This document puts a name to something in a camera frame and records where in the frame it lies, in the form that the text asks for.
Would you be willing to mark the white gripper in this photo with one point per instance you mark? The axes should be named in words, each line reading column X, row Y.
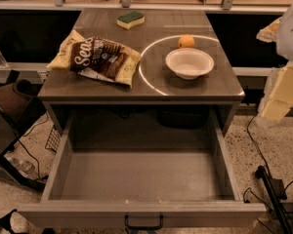
column 292, row 33

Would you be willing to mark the brown and yellow chip bag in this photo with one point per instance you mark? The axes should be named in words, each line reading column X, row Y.
column 97, row 58

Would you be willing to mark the open grey top drawer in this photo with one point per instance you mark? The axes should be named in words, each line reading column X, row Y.
column 108, row 167

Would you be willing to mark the white paper bowl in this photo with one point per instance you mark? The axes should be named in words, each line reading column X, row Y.
column 189, row 63

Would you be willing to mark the orange fruit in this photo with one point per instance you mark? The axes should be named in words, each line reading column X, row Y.
column 186, row 41

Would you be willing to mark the grey metal cabinet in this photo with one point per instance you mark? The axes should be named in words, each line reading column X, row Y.
column 153, row 82

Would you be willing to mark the black floor stand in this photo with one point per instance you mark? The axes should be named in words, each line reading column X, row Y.
column 275, row 192

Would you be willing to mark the green and yellow sponge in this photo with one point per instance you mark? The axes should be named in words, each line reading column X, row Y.
column 130, row 20

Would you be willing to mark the black chair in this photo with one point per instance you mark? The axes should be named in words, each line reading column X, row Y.
column 20, row 108

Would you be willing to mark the plastic bottle on floor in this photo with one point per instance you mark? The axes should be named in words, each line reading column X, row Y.
column 26, row 168

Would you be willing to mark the black drawer handle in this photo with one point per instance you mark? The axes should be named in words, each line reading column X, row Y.
column 143, row 223

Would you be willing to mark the black wire rack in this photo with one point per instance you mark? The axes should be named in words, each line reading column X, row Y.
column 53, row 140

